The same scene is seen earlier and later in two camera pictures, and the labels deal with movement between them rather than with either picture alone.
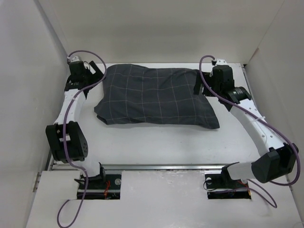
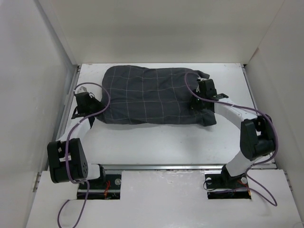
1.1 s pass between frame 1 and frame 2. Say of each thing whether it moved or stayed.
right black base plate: stayed
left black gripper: moved
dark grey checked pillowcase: stayed
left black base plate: stayed
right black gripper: moved
